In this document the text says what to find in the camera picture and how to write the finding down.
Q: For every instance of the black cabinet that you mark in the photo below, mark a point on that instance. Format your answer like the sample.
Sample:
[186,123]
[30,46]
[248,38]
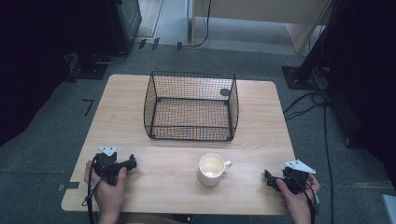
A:
[124,21]

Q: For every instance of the black stand base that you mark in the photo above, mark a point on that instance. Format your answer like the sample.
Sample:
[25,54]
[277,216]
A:
[88,70]

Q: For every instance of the black metal stand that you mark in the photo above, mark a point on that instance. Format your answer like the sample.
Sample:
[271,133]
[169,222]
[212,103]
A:
[314,62]

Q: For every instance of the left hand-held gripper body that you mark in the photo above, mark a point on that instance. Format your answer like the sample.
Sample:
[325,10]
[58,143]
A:
[106,161]

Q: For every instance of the white flat object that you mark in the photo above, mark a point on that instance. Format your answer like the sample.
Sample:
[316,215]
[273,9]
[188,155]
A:
[390,208]

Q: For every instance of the dark curtain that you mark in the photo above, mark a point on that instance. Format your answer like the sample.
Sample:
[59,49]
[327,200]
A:
[31,62]
[370,77]

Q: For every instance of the light wooden furniture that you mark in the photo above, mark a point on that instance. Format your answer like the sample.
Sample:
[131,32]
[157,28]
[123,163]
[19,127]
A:
[264,12]

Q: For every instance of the person's right hand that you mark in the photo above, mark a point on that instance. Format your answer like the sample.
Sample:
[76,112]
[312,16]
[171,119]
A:
[299,205]

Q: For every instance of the person's left hand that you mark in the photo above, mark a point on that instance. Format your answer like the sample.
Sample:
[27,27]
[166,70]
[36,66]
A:
[109,194]

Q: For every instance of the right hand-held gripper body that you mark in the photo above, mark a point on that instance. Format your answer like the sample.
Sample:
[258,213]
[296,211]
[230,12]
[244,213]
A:
[295,180]

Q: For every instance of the white ceramic cup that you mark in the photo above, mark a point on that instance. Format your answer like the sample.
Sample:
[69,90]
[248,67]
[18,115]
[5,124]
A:
[211,169]

